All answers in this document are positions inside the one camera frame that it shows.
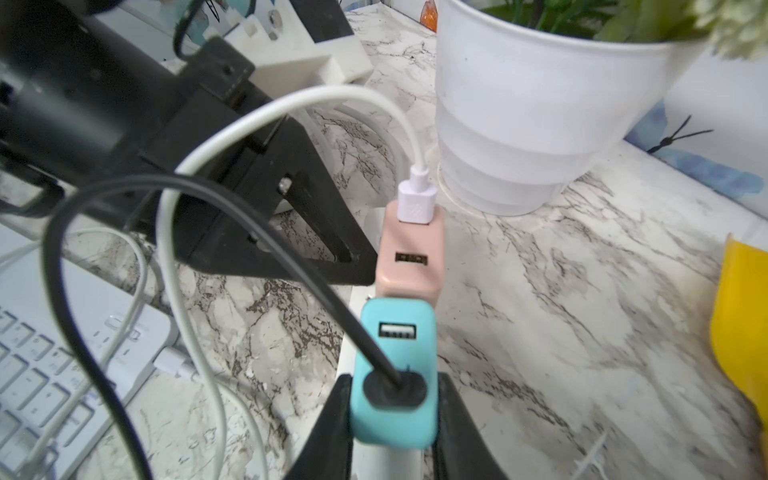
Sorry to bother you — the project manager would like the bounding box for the left white keyboard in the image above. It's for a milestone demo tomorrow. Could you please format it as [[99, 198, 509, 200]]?
[[1, 226, 178, 479]]

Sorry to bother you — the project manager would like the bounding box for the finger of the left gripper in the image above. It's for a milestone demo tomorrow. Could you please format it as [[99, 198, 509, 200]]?
[[179, 113, 379, 287]]

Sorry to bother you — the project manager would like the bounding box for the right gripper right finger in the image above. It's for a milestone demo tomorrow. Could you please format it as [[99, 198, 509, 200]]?
[[432, 372, 507, 480]]

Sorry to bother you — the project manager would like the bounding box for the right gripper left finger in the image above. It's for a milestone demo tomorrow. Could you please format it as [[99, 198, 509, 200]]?
[[285, 374, 354, 480]]

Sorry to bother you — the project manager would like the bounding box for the pink USB charger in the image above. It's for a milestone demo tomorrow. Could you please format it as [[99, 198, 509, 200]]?
[[375, 200, 445, 309]]

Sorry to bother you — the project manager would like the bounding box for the black cable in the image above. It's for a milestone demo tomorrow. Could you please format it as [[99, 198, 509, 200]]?
[[40, 173, 428, 480]]

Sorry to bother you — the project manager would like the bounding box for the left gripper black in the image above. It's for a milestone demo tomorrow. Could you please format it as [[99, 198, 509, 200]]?
[[0, 0, 301, 241]]

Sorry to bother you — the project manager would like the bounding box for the potted plant white pot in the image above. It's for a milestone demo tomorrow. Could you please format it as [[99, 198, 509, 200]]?
[[435, 0, 768, 217]]

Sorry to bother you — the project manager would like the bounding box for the white cable pink charger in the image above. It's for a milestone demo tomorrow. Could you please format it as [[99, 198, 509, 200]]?
[[154, 83, 439, 480]]

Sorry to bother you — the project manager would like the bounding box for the teal USB charger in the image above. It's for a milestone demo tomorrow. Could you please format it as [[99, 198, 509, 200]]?
[[349, 297, 440, 450]]

